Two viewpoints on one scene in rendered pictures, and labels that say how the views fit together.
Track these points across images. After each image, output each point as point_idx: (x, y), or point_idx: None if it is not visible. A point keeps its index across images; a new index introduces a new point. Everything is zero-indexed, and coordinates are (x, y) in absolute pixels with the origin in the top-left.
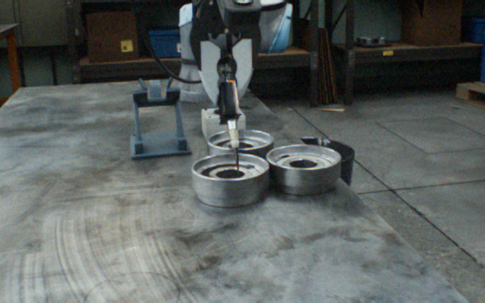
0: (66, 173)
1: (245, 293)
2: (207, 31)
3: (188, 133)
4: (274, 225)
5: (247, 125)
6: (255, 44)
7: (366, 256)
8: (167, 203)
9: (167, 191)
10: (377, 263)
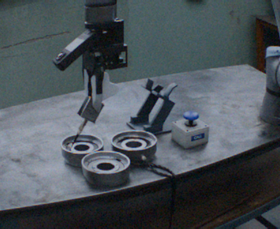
0: None
1: None
2: (84, 65)
3: None
4: (48, 172)
5: (219, 144)
6: (96, 80)
7: (24, 193)
8: None
9: None
10: (18, 195)
